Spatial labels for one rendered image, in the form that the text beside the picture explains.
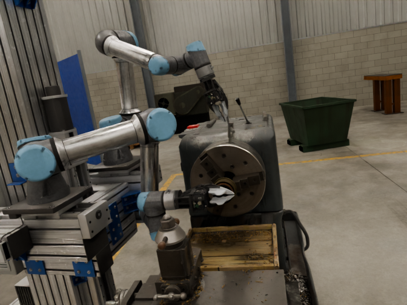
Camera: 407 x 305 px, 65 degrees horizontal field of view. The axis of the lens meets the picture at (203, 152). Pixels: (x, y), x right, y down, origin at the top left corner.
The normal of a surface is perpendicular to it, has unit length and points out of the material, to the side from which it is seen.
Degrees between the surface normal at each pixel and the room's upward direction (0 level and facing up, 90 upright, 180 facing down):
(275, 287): 0
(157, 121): 90
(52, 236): 90
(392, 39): 90
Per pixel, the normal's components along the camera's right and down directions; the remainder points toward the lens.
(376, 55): -0.14, 0.23
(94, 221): 0.95, -0.07
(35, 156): 0.29, 0.18
